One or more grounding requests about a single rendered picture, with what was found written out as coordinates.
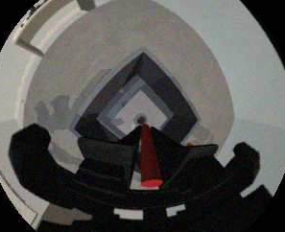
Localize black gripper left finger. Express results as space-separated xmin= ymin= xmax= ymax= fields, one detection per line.
xmin=77 ymin=125 xmax=142 ymax=189

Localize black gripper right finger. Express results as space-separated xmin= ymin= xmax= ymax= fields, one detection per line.
xmin=151 ymin=127 xmax=219 ymax=189

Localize red peg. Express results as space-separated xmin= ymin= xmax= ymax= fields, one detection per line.
xmin=141 ymin=124 xmax=162 ymax=188

